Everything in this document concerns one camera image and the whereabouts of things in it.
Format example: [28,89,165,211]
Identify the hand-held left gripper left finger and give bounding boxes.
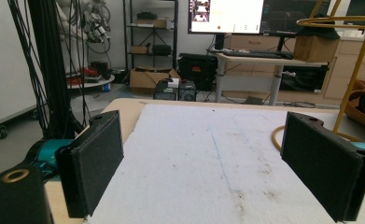
[54,110,124,218]

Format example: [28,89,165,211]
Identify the white foam mat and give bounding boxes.
[85,104,365,224]

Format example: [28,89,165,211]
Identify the black computer unit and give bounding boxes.
[152,78,199,103]

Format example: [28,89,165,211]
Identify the yellow metal wire stand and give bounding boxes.
[271,0,365,152]

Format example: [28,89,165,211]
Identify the black keyboard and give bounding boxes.
[221,49,295,61]

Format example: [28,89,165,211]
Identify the round white platform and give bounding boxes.
[65,74,116,91]

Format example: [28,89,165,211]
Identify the white robot parts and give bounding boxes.
[56,0,112,45]

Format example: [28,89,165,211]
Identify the small white box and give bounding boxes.
[167,77,181,89]

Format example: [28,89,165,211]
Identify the dark computer monitor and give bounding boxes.
[259,0,332,37]

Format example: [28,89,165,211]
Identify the black stand with cables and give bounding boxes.
[7,0,86,140]

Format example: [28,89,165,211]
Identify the black cloth cap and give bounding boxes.
[296,13,342,40]

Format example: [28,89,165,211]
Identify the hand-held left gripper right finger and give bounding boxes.
[280,111,365,223]

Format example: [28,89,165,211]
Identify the white standing desk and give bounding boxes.
[207,50,330,106]

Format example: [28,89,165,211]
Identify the flat cardboard box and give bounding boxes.
[135,18,169,30]

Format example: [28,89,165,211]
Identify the black speaker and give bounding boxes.
[151,44,173,57]

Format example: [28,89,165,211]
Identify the wooden drawer cabinet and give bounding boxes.
[225,33,365,101]

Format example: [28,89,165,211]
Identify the black metal shelf rack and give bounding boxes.
[122,0,180,82]

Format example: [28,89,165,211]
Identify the open cardboard box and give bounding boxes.
[129,66,182,95]

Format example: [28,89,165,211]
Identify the bright computer monitor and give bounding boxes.
[188,0,265,35]

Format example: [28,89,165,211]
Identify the black screen under desk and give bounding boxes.
[278,64,330,93]

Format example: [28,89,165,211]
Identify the small cardboard box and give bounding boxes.
[130,45,149,55]

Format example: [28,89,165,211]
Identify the black equipment case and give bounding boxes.
[177,52,219,92]

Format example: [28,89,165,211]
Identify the white rolling panel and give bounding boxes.
[0,0,45,139]

